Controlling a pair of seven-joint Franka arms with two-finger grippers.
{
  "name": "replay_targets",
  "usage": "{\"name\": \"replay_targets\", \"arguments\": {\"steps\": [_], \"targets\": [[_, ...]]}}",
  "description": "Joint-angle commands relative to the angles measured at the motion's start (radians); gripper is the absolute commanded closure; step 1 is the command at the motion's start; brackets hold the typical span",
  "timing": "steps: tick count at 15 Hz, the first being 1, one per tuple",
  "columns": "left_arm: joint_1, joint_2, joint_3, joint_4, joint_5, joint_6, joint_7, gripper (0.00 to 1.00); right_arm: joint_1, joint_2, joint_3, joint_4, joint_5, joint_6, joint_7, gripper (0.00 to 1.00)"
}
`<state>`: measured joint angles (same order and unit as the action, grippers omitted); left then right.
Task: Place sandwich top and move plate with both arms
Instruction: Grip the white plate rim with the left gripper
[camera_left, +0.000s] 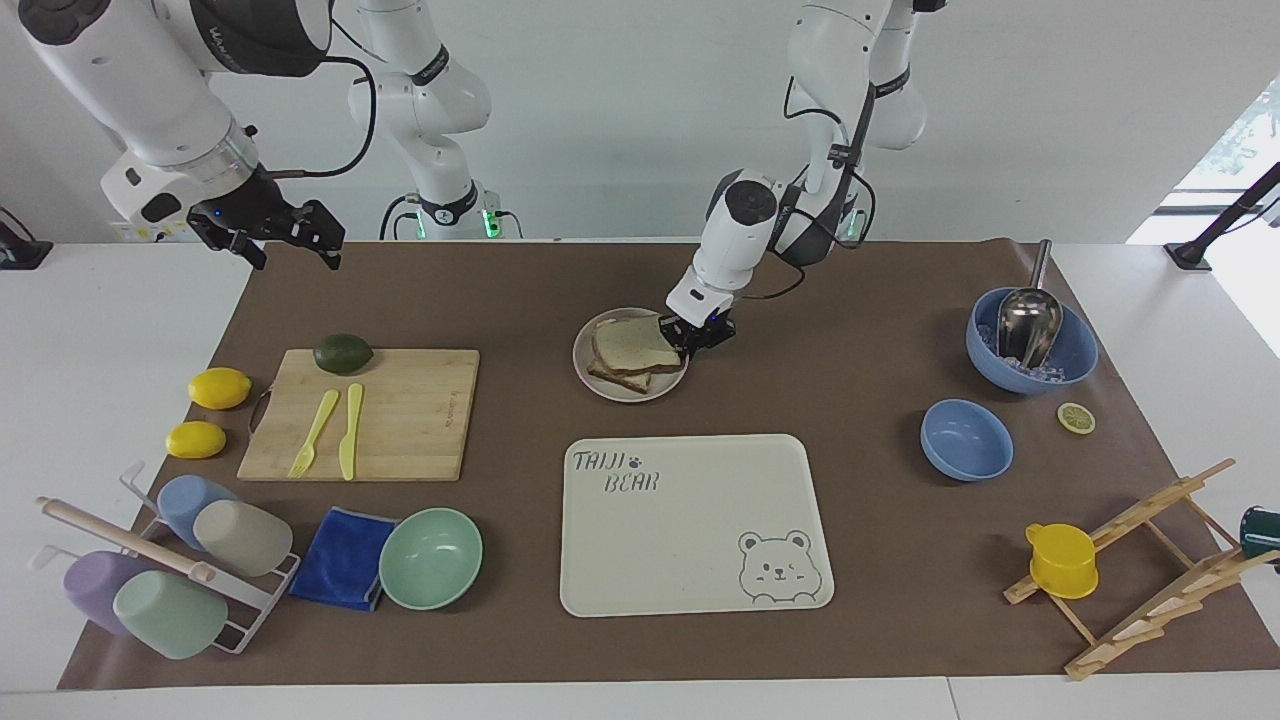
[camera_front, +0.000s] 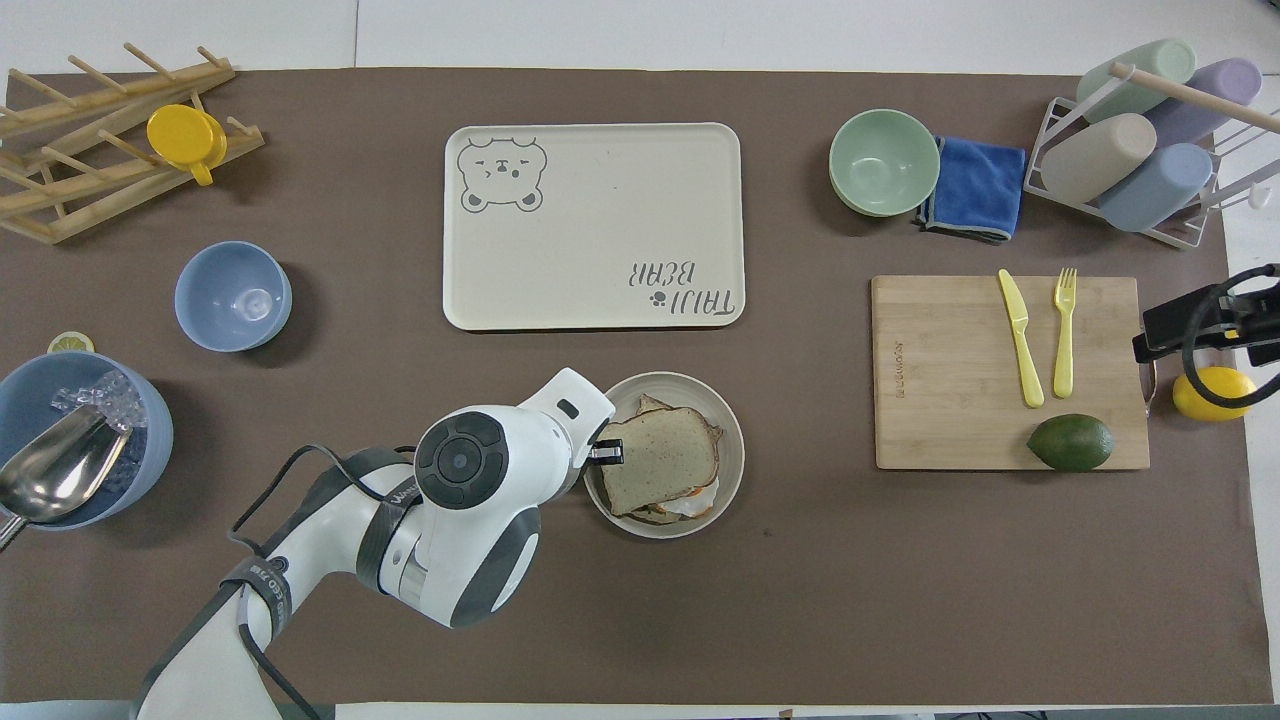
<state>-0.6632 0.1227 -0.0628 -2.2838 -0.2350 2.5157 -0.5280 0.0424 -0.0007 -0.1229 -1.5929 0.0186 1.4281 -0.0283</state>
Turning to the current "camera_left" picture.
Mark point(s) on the yellow-green plastic fork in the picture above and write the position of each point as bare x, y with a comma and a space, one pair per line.
314, 430

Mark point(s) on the lemon slice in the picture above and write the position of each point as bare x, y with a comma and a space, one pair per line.
1076, 418

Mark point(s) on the blue cloth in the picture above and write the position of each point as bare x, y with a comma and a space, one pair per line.
340, 560

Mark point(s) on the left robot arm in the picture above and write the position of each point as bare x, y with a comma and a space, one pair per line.
735, 235

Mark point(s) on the yellow-green plastic knife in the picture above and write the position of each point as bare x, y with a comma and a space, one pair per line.
350, 430

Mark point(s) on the yellow lemon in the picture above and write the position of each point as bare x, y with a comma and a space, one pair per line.
196, 440
220, 388

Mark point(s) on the small blue bowl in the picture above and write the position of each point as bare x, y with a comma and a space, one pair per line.
966, 440

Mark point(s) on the toasted bread slice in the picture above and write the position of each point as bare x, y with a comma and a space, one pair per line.
620, 380
632, 345

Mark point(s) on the light blue cup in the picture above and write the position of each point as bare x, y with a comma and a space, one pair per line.
185, 500

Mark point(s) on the black stand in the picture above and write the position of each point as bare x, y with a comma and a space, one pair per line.
20, 252
1215, 230

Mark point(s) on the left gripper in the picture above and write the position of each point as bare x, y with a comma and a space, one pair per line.
712, 330

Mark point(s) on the cream tray with bear print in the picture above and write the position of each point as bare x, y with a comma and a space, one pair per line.
680, 530

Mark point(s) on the metal scoop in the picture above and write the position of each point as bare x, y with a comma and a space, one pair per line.
1028, 320

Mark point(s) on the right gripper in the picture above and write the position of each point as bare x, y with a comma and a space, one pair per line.
248, 205

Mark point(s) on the beige cup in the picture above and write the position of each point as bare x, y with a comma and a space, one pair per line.
245, 537

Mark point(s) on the dark green avocado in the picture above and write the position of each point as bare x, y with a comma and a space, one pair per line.
343, 354

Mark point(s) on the round beige plate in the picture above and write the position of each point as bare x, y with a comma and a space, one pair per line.
620, 394

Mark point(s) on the mint green cup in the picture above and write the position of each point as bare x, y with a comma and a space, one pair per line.
170, 615

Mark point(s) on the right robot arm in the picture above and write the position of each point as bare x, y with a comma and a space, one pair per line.
130, 80

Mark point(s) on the clear ice cubes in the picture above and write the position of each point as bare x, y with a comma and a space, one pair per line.
1048, 374

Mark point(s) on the wooden cutting board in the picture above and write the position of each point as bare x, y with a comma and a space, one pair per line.
410, 420

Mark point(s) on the yellow cup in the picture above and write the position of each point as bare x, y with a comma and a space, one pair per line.
1062, 565

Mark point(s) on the wooden dish rack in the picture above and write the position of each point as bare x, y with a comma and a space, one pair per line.
1150, 610

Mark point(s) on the dark green cup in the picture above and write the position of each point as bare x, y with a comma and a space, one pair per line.
1262, 532

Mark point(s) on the purple cup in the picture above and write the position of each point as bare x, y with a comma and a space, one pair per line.
95, 590

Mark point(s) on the large blue bowl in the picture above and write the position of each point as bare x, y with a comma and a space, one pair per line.
1080, 355

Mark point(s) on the mint green bowl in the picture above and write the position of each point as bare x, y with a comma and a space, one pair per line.
430, 560

